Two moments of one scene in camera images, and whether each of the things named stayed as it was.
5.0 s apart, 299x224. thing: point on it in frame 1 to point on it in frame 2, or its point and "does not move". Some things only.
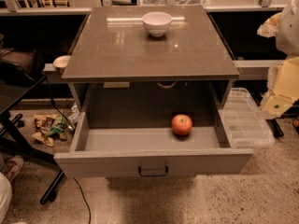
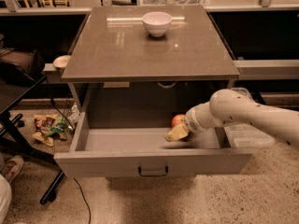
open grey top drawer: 152,144 does not move
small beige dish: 61,62 does not move
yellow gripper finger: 283,81 to 178,133
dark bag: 19,66 does not move
